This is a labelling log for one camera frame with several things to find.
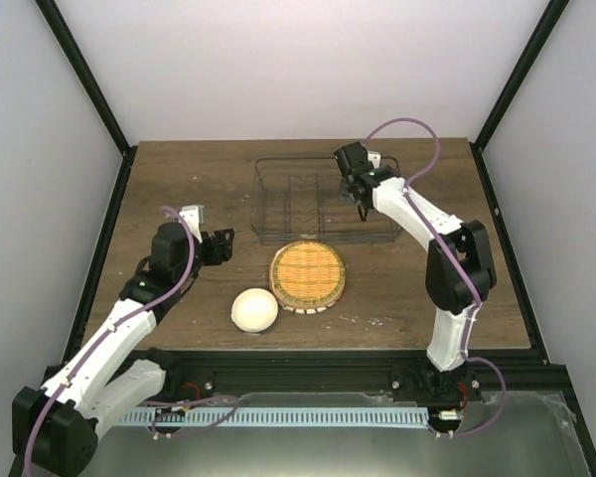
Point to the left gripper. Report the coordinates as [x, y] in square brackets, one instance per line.
[221, 250]

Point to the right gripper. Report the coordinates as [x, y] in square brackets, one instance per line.
[345, 185]

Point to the wire dish rack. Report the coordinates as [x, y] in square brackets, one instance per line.
[297, 198]

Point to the white bowl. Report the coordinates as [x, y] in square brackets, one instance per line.
[254, 310]

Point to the yellow woven bamboo plate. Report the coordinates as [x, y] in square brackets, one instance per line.
[307, 270]

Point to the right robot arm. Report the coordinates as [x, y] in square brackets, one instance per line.
[460, 270]

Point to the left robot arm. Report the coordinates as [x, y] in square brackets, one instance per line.
[58, 426]

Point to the striped rim ceramic plate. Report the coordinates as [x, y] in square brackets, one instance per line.
[305, 303]

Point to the clear acrylic sheet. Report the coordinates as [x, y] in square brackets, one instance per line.
[515, 434]

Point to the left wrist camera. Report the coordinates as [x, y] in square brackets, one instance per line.
[194, 217]

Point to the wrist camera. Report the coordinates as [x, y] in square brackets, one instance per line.
[194, 217]
[374, 158]

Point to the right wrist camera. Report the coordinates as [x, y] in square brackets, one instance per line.
[374, 158]

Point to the light blue slotted cable duct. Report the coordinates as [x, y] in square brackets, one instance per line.
[381, 417]

